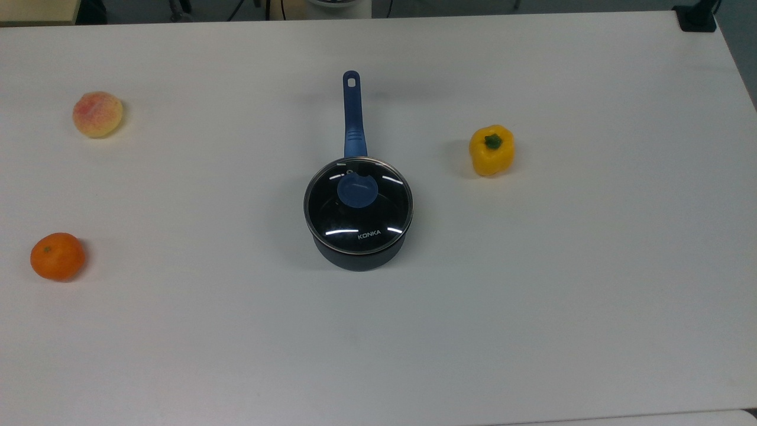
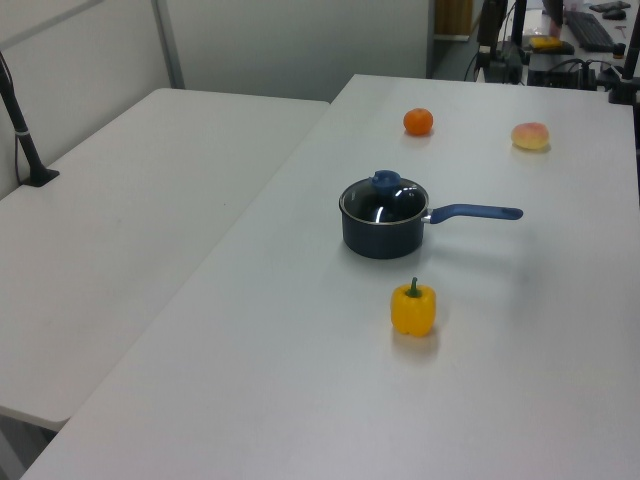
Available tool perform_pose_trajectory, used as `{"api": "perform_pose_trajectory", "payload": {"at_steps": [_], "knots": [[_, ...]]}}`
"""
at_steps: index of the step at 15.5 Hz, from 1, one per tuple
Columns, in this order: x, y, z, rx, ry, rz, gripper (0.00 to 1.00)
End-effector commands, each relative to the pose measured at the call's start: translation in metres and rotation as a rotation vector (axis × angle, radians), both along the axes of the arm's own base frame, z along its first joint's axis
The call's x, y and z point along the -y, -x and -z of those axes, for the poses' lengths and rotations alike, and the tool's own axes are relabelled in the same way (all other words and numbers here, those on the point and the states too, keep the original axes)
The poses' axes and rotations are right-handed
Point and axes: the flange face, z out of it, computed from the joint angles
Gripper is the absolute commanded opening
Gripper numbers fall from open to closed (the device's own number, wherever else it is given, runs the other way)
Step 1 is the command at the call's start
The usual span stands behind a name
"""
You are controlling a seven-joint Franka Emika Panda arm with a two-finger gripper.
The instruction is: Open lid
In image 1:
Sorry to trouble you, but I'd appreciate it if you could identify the pink yellow peach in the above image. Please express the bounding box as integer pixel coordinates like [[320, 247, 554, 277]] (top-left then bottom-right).
[[72, 91, 124, 139]]

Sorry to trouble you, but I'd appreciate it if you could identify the orange mandarin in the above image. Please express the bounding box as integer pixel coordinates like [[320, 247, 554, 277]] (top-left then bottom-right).
[[30, 233, 86, 282]]

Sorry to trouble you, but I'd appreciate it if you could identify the black camera stand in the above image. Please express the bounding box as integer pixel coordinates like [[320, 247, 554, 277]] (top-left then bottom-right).
[[673, 0, 721, 33]]

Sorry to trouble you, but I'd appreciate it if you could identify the light wooden cabinet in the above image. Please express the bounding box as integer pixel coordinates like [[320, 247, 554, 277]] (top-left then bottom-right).
[[0, 0, 81, 26]]

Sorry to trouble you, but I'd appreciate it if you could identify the glass lid with blue knob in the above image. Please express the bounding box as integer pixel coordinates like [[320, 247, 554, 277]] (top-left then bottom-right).
[[303, 156, 414, 256]]

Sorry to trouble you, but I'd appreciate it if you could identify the dark saucepan with blue handle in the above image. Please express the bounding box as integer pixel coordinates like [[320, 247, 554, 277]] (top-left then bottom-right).
[[303, 70, 414, 273]]

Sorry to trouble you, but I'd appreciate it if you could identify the yellow bell pepper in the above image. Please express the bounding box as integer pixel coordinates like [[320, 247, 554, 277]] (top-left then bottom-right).
[[469, 124, 516, 178]]

